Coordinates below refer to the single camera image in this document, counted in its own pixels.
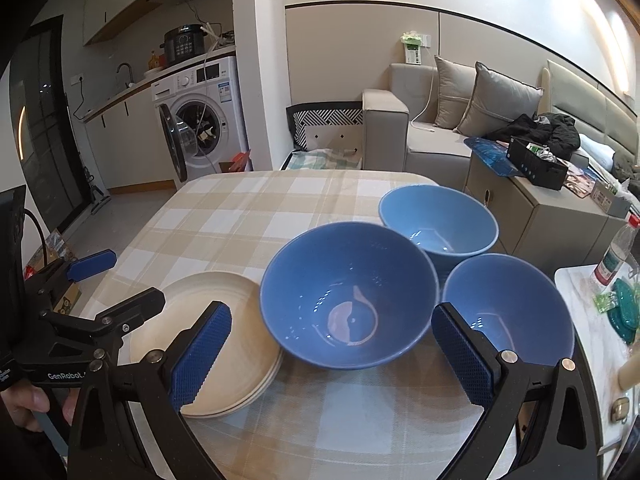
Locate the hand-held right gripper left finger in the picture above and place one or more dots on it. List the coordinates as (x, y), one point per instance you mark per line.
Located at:
(202, 355)

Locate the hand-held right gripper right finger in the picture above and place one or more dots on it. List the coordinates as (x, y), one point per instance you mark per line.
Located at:
(460, 355)

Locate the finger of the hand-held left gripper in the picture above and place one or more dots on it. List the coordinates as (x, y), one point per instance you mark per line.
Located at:
(140, 305)
(92, 264)

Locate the cream ridged plate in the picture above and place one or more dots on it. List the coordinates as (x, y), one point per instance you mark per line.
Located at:
(215, 290)
(274, 369)
(260, 391)

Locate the medium blue bowl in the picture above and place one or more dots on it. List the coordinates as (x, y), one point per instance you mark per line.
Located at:
(510, 290)

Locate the large dark blue bowl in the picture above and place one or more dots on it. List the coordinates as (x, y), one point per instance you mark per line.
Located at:
(350, 270)

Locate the light blue bowl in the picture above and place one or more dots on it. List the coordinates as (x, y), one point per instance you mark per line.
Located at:
(435, 215)

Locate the person's left hand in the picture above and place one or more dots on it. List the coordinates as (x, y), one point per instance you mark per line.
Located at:
(25, 405)

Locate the large cardboard box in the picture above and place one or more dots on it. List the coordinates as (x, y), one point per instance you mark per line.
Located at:
(67, 302)

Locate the floor mop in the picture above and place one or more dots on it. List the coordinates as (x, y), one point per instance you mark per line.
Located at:
(97, 195)

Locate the white kitchen cabinet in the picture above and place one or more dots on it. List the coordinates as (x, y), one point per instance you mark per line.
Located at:
(125, 0)
(130, 145)

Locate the beige checked tablecloth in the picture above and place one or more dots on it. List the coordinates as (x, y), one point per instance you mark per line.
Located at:
(225, 210)

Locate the white marble side table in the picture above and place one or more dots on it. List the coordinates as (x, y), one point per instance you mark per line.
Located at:
(600, 360)

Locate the dark glass door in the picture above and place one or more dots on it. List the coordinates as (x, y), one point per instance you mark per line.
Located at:
(45, 125)

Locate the green snack packet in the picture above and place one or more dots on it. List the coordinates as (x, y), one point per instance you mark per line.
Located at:
(605, 301)

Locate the beige side cabinet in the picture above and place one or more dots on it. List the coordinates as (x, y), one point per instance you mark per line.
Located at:
(530, 215)

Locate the small cardboard box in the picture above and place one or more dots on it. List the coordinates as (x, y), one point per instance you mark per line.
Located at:
(226, 166)

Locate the small gold case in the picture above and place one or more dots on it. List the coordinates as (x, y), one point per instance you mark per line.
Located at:
(621, 408)

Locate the red paper box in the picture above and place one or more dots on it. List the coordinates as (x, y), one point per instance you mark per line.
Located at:
(241, 159)

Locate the clear plastic water bottle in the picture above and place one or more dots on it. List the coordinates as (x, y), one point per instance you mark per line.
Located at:
(612, 255)

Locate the kitchen faucet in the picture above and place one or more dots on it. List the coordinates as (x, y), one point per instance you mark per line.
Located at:
(125, 72)

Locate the black storage box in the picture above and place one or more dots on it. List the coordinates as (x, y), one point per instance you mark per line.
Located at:
(535, 165)

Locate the pink packet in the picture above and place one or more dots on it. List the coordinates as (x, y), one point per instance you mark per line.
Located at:
(580, 180)

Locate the white washing machine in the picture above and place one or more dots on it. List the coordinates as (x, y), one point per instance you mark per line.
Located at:
(220, 90)

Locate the grey tissue box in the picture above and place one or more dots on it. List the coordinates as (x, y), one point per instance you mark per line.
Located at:
(610, 199)

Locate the green checked blanket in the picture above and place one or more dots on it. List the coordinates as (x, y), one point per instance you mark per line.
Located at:
(325, 159)

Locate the beige sofa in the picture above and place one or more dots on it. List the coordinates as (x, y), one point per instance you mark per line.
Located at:
(390, 130)

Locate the black pressure cooker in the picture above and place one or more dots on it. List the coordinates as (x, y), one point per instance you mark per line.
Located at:
(182, 45)

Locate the black jacket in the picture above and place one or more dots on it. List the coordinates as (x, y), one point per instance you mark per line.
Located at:
(545, 132)

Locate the white diamond print cushion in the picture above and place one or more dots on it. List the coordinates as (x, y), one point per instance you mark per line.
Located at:
(332, 137)

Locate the grey cushion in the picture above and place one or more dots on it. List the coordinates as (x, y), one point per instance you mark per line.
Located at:
(452, 92)
(500, 102)

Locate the white upper kitchen cabinet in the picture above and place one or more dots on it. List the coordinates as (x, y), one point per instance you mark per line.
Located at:
(125, 0)

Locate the bed with padded headboard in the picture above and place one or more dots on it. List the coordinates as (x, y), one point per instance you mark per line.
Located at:
(600, 105)

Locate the green white packet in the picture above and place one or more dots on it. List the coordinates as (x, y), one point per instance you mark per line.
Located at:
(412, 47)

